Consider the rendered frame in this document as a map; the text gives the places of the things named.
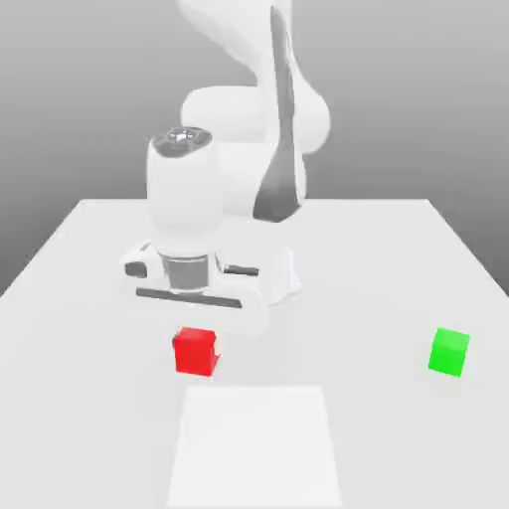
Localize small green cube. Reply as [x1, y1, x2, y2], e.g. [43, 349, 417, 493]
[427, 326, 471, 379]

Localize small red cube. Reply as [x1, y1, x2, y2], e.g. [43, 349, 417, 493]
[172, 326, 223, 378]

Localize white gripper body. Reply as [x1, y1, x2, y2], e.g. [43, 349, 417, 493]
[118, 273, 269, 339]

